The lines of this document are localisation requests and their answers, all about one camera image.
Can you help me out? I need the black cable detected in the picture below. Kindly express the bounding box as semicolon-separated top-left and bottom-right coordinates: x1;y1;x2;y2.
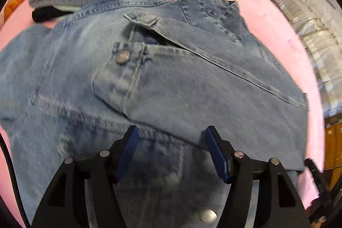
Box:
0;134;30;228

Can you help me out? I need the white satin lace cover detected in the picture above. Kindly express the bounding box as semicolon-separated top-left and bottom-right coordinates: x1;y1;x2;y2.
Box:
273;0;342;117

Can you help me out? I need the black folded garment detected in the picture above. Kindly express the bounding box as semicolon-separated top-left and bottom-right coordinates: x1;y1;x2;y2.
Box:
32;6;74;23

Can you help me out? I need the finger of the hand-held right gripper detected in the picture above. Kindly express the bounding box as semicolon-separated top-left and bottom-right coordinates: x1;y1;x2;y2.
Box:
305;159;330;192

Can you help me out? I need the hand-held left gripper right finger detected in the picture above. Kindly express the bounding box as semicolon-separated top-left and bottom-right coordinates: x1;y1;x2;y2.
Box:
205;125;312;228

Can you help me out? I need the orange printed cloth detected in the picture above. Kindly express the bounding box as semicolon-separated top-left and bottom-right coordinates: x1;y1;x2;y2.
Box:
4;0;29;23

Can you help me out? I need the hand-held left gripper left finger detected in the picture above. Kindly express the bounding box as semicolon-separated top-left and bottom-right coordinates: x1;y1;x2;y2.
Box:
31;125;141;228

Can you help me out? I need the blue denim jacket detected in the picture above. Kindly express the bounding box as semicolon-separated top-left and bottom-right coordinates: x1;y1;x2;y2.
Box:
0;0;309;228

